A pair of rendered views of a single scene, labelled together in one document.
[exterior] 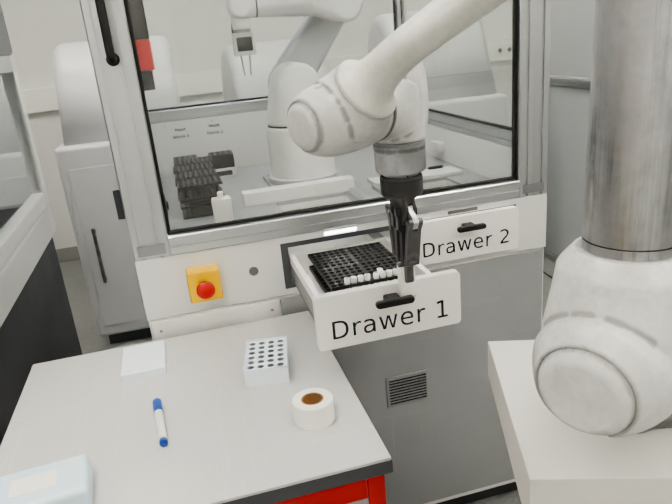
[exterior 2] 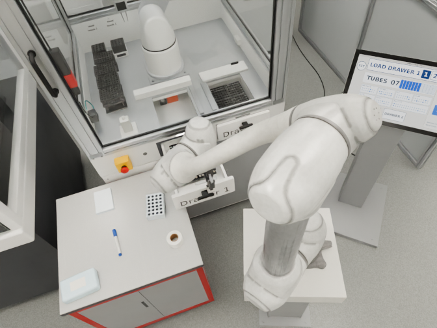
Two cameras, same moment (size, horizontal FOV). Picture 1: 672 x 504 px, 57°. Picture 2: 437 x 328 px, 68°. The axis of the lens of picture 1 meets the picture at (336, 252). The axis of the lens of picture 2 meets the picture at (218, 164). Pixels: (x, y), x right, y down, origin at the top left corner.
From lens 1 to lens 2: 0.84 m
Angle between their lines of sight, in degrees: 34
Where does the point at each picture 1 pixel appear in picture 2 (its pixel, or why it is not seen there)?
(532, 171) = (278, 95)
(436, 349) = (231, 163)
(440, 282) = (225, 183)
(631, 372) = (268, 306)
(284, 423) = (164, 243)
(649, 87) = (279, 253)
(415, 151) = not seen: hidden behind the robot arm
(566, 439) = not seen: hidden behind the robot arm
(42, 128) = not seen: outside the picture
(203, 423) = (133, 242)
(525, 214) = (273, 111)
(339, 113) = (172, 185)
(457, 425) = (240, 183)
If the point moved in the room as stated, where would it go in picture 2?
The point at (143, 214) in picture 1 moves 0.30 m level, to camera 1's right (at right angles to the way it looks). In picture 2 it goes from (88, 144) to (153, 136)
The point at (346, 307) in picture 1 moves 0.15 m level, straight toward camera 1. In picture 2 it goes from (185, 197) to (186, 228)
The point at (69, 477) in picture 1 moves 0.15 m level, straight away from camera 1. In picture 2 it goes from (90, 281) to (78, 252)
